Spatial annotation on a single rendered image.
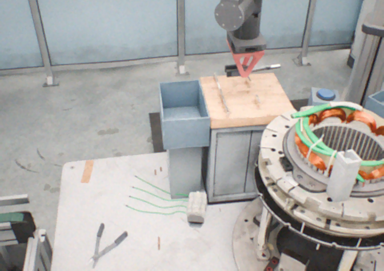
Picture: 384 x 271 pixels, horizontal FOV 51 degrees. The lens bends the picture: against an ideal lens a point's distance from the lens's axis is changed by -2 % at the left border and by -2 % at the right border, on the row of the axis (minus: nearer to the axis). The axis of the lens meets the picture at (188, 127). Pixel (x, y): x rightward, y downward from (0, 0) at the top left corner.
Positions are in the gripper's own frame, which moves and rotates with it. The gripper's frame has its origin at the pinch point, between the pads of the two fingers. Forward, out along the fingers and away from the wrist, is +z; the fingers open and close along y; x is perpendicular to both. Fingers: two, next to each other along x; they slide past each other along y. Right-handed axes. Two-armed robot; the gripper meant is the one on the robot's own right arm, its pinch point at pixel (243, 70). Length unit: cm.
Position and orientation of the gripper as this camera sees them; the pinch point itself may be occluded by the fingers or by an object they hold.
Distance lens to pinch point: 92.5
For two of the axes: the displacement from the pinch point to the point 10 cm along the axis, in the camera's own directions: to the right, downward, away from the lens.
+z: 0.2, 7.6, 6.5
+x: 9.9, -1.0, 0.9
